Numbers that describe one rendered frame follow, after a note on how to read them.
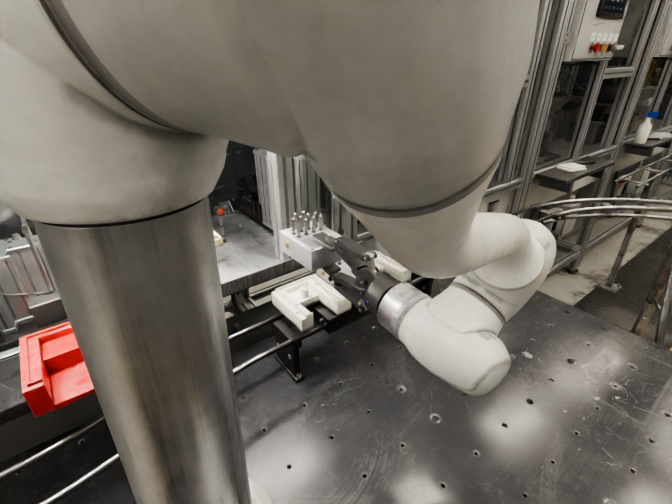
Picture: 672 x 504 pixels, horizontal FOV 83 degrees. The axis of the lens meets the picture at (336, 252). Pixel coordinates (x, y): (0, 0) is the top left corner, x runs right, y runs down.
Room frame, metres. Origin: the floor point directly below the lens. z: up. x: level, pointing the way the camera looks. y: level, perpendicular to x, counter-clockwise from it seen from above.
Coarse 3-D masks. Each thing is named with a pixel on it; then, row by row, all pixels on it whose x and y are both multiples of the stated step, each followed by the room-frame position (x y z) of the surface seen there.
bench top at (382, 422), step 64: (512, 320) 0.94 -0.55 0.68; (576, 320) 0.94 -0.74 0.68; (256, 384) 0.68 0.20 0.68; (320, 384) 0.68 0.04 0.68; (384, 384) 0.68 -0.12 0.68; (448, 384) 0.68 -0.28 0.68; (512, 384) 0.68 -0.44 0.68; (576, 384) 0.68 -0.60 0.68; (640, 384) 0.68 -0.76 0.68; (64, 448) 0.51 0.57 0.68; (256, 448) 0.51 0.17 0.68; (320, 448) 0.51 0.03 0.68; (384, 448) 0.51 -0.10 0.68; (448, 448) 0.51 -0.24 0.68; (512, 448) 0.51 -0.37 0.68; (576, 448) 0.51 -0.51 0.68; (640, 448) 0.51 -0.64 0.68
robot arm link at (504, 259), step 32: (480, 192) 0.18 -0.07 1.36; (384, 224) 0.18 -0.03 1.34; (416, 224) 0.17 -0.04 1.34; (448, 224) 0.19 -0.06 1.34; (480, 224) 0.32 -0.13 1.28; (512, 224) 0.39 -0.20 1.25; (416, 256) 0.22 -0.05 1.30; (448, 256) 0.23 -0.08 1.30; (480, 256) 0.29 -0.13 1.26; (512, 256) 0.43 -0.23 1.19; (544, 256) 0.49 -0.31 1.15; (480, 288) 0.48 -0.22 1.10; (512, 288) 0.45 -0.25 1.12
